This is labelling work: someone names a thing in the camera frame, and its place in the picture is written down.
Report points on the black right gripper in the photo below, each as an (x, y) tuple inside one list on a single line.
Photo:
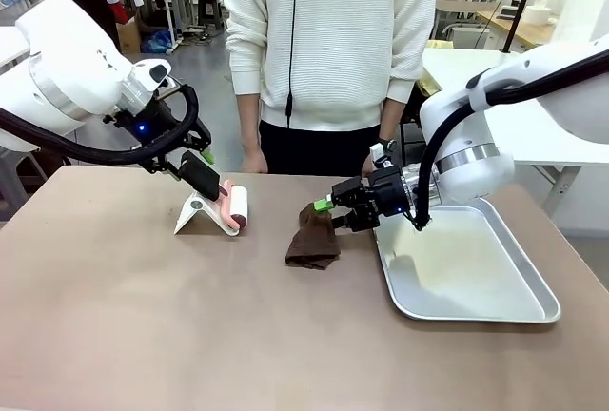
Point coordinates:
[(387, 192)]

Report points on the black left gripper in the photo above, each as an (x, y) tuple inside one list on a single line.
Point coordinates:
[(147, 123)]

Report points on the brown cloth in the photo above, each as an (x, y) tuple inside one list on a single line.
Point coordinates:
[(311, 244)]

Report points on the person's left forearm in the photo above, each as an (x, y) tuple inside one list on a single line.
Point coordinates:
[(390, 118)]

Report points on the person's right forearm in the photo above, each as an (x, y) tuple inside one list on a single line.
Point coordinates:
[(248, 118)]

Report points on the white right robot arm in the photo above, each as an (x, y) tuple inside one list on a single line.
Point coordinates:
[(466, 178)]

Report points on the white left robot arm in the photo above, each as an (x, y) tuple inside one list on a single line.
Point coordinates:
[(62, 73)]

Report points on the person's left hand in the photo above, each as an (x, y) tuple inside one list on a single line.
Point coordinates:
[(390, 159)]

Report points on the person's right hand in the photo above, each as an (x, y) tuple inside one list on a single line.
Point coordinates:
[(254, 161)]

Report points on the white lint roller stand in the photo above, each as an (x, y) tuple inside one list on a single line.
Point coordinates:
[(195, 213)]

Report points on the black trousers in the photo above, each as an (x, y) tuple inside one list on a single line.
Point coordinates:
[(309, 154)]

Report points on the black wristwatch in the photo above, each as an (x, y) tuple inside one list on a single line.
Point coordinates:
[(389, 143)]

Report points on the blue plastic bag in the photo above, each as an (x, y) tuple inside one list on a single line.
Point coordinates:
[(157, 42)]

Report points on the cardboard box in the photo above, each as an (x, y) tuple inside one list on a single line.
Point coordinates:
[(129, 37)]

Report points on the silver metal tray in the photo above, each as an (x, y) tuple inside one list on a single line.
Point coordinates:
[(476, 278)]

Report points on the black stool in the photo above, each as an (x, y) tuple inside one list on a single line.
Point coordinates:
[(209, 2)]

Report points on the red cloth item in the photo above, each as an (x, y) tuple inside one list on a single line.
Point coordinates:
[(118, 12)]

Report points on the white knit zip sweater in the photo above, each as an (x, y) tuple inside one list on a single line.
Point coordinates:
[(333, 49)]

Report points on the bystander in black trousers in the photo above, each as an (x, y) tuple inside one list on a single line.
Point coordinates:
[(102, 6)]

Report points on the grey stool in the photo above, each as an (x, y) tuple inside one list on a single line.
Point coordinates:
[(14, 182)]

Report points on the white paper roll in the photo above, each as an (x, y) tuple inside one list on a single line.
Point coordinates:
[(537, 13)]

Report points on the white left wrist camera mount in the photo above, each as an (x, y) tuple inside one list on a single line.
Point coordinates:
[(147, 78)]

